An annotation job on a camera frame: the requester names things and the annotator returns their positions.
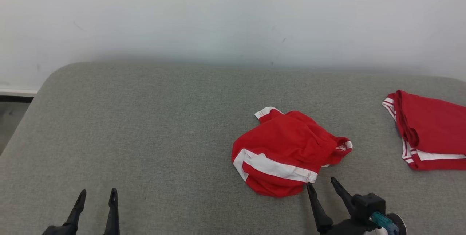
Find red white basketball jersey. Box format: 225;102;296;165
382;90;466;171

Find teal right camera connector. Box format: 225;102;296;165
369;211;400;235

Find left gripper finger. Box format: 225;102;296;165
63;189;87;228
103;188;120;235

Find red shorts with white stripes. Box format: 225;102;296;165
232;106;353;198

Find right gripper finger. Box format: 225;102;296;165
306;182;334;234
330;177;356;218

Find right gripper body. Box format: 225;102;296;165
320;218;375;235

